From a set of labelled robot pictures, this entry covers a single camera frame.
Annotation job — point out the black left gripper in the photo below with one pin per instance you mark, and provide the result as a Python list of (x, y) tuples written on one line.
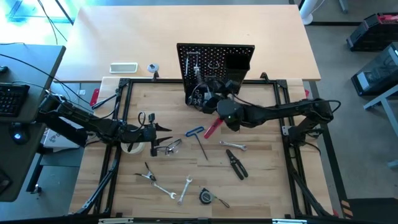
[(146, 134)]

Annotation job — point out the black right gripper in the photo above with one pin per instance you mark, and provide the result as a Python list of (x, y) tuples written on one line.
[(217, 96)]

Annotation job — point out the clear black-framed safety glasses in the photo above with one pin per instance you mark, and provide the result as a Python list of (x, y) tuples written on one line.
[(174, 148)]

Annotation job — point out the red utility knife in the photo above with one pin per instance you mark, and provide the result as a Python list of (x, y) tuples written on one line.
[(213, 128)]

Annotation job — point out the short silver combination wrench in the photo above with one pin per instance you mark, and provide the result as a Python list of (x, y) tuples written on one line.
[(233, 145)]

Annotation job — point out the black tape measure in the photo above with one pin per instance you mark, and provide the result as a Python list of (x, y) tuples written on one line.
[(206, 196)]

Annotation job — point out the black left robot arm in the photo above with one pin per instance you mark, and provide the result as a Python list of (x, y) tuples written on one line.
[(93, 121)]

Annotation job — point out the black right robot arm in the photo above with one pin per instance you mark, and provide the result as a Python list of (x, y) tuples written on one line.
[(280, 112)]

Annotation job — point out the double-prong metal pegboard hook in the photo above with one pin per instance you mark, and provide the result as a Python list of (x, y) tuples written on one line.
[(211, 76)]

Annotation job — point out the small U-shaped metal hook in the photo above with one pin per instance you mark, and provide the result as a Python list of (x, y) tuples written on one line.
[(214, 67)]

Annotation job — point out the white masking tape roll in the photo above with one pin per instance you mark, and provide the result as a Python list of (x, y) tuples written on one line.
[(133, 152)]

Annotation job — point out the black pegboard bin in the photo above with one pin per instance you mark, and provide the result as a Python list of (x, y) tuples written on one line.
[(237, 62)]

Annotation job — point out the black perforated pegboard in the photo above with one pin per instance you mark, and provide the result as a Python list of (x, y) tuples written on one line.
[(224, 56)]

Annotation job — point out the pair of hanging wrenches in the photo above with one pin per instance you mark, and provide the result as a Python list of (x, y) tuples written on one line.
[(187, 67)]

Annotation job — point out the small metal spring clamp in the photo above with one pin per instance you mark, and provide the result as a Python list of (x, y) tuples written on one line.
[(149, 175)]

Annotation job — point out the small white round device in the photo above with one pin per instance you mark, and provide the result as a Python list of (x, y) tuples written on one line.
[(153, 67)]

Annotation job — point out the white rectangular tray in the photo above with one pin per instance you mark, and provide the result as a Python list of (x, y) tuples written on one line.
[(123, 68)]

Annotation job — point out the black diagonal support beam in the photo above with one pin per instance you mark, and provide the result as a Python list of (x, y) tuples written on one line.
[(65, 135)]

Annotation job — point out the white cardboard box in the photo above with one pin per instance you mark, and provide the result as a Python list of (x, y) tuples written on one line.
[(53, 141)]

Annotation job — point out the black mouse with blue light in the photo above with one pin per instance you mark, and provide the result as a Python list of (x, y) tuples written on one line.
[(18, 137)]

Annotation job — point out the grey office desk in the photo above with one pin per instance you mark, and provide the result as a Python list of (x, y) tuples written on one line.
[(28, 62)]

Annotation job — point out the black computer keyboard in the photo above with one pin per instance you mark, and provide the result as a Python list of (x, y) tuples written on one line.
[(12, 99)]

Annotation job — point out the dark grey equipment case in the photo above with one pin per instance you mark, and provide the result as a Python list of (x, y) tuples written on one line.
[(376, 74)]

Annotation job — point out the black case with red lid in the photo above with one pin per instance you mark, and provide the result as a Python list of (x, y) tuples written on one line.
[(373, 34)]

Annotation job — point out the black aluminium table frame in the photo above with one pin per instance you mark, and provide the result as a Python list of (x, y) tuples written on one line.
[(258, 81)]

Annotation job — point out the red frame clamp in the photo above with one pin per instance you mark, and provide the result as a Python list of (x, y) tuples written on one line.
[(94, 97), (306, 93)]

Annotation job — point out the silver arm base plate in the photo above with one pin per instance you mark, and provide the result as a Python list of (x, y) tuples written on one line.
[(286, 130)]

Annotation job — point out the white pedestal base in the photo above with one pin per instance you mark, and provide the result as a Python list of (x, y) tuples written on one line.
[(309, 15)]

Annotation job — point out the grey metal table frame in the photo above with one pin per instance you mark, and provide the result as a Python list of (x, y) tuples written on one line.
[(377, 101)]

